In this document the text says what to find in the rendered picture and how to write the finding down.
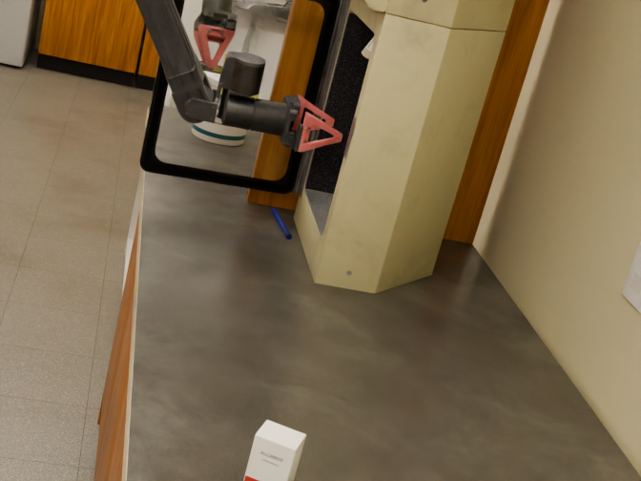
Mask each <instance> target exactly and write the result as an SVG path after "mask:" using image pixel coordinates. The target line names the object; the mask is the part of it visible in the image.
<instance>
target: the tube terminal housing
mask: <svg viewBox="0 0 641 481"><path fill-rule="evenodd" d="M514 3H515V0H388V4H387V7H386V11H384V12H379V11H374V10H371V9H369V8H368V7H367V6H366V5H365V4H364V3H363V2H362V1H361V0H351V1H350V5H349V9H348V13H347V16H346V20H345V24H346V21H347V17H348V14H349V12H351V13H355V14H356V15H357V16H358V17H359V18H360V19H361V21H362V22H363V23H364V24H365V25H366V26H367V27H368V28H369V29H370V30H371V31H372V32H374V42H373V47H372V51H371V54H370V57H369V61H368V65H367V69H366V73H365V76H364V80H363V83H362V90H361V93H360V97H359V101H358V105H357V109H356V112H355V117H356V119H357V121H356V125H355V129H354V132H353V135H352V139H351V143H350V146H349V150H348V154H347V158H346V159H345V157H343V160H342V164H341V169H340V173H339V177H338V181H337V184H336V188H335V192H334V194H332V195H334V196H333V198H332V202H331V206H330V210H329V214H328V217H327V221H326V224H325V228H324V231H323V234H322V236H321V234H320V231H319V228H318V226H317V224H316V221H315V219H314V216H313V213H312V211H311V208H310V205H309V203H308V200H307V197H306V195H305V193H304V190H305V183H306V180H307V176H308V172H309V168H310V164H311V160H312V156H313V153H314V149H313V152H312V156H311V159H310V163H309V167H308V171H307V175H306V179H305V182H304V186H303V190H302V194H301V197H300V196H299V199H298V203H297V207H296V211H295V215H294V221H295V224H296V226H297V229H298V233H299V236H300V241H301V244H302V247H303V250H304V253H305V256H306V259H307V262H308V265H309V268H310V271H311V274H312V277H313V280H314V283H319V284H325V285H330V286H336V287H341V288H347V289H352V290H358V291H363V292H368V293H374V294H375V293H379V292H382V291H384V290H387V289H390V288H393V287H396V286H399V285H402V284H405V283H408V282H413V281H416V280H419V279H422V278H425V277H428V276H431V275H432V272H433V269H434V266H435V262H436V260H437V257H438V254H439V250H440V247H441V244H442V240H443V237H444V234H445V229H446V226H447V223H448V220H449V216H450V213H451V210H452V206H453V203H454V200H455V198H456V194H457V191H458V188H459V184H460V181H461V178H462V175H463V171H464V168H465V164H466V160H467V157H468V154H469V150H470V147H471V144H472V141H473V137H474V135H475V132H476V128H477V125H478V122H479V119H480V115H481V112H482V109H483V107H484V103H485V100H486V94H487V91H488V88H489V85H490V81H491V78H492V76H493V72H494V69H495V66H496V63H497V59H498V56H499V53H500V50H501V47H502V44H503V41H504V37H505V34H506V30H507V25H508V22H509V18H510V16H511V13H512V9H513V6H514ZM345 24H344V28H345ZM344 28H343V31H344ZM342 35H343V32H342ZM341 39H342V36H341ZM340 46H341V43H340ZM339 50H340V47H339ZM338 54H339V51H338ZM338 54H337V58H338ZM337 58H336V61H335V65H334V69H333V72H332V76H331V80H330V84H329V88H328V92H327V96H328V93H329V89H330V85H331V81H332V77H333V73H334V70H335V66H336V62H337ZM327 96H326V99H325V103H326V100H327ZM325 103H324V107H325ZM324 107H323V111H324Z"/></svg>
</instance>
